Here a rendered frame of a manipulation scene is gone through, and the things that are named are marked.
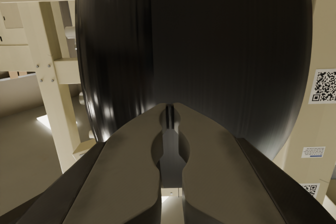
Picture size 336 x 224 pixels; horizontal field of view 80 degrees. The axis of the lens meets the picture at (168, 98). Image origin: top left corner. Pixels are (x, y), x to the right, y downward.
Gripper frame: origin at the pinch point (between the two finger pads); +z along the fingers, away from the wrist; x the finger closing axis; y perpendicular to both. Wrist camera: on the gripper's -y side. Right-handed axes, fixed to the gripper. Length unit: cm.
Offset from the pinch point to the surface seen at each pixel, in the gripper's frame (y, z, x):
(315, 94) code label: 13.7, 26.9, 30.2
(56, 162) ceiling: 288, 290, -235
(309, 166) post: 32, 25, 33
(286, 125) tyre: 8.4, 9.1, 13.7
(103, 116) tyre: 6.3, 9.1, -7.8
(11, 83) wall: 224, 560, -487
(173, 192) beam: 68, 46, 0
